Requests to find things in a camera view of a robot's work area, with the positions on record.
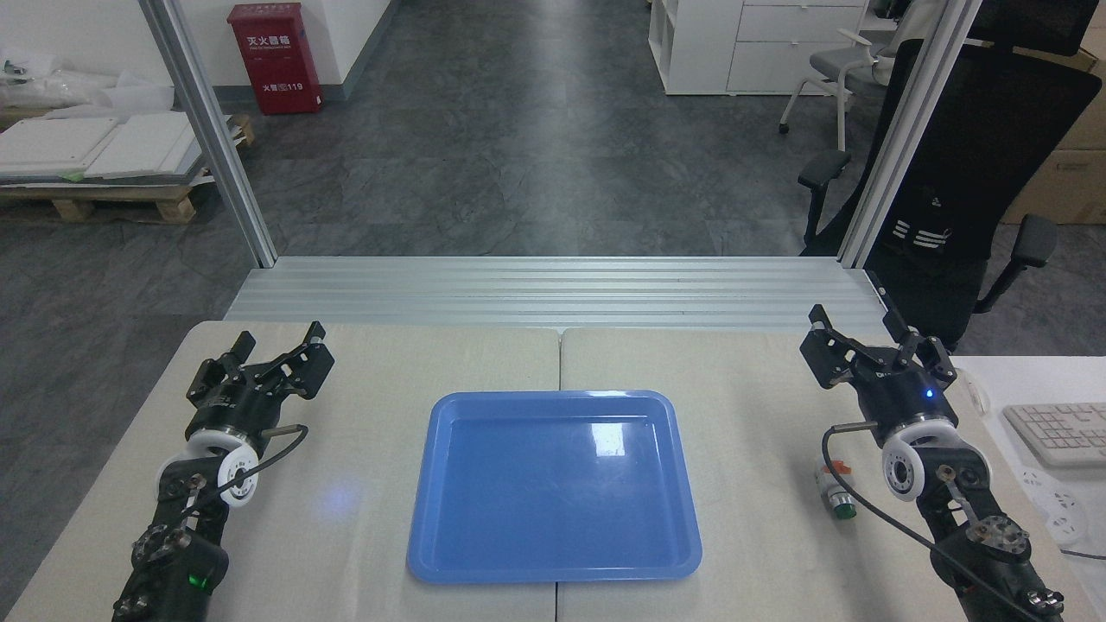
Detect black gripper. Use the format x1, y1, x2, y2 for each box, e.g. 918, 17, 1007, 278
799, 303, 960, 442
188, 321, 336, 443

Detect switch part with green button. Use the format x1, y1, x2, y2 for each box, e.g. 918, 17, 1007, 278
815, 462, 859, 522

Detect blue plastic tray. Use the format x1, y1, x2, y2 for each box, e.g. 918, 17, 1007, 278
406, 390, 703, 585

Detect beige table mat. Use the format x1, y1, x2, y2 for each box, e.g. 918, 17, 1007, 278
4, 321, 564, 622
556, 327, 1100, 622

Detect white keyboard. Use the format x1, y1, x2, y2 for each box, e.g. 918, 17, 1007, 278
1002, 403, 1106, 469

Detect black mesh office chair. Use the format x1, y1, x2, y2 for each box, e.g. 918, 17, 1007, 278
797, 0, 1103, 353

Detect wooden pallet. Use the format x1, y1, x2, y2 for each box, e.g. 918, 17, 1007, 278
0, 114, 257, 225

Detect white power strip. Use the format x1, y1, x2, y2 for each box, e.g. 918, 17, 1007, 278
1015, 466, 1091, 547

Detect brown cardboard boxes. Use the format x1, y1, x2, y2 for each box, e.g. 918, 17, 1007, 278
1001, 45, 1106, 226

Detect stack of white boards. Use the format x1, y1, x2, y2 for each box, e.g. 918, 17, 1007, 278
0, 109, 232, 185

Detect grey white office chair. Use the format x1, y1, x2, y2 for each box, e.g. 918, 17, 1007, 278
778, 26, 901, 153

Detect red fire extinguisher box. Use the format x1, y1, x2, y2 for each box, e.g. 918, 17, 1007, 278
227, 3, 325, 117

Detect white drawer cabinet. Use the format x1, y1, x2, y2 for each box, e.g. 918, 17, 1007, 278
648, 0, 870, 97

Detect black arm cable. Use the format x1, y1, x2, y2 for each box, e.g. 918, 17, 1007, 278
183, 423, 310, 512
821, 420, 982, 622

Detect silver aluminium post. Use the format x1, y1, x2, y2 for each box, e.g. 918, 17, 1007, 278
138, 0, 278, 269
837, 0, 986, 269

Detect silver aluminium rail platform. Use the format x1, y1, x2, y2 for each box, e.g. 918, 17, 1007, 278
223, 256, 905, 334

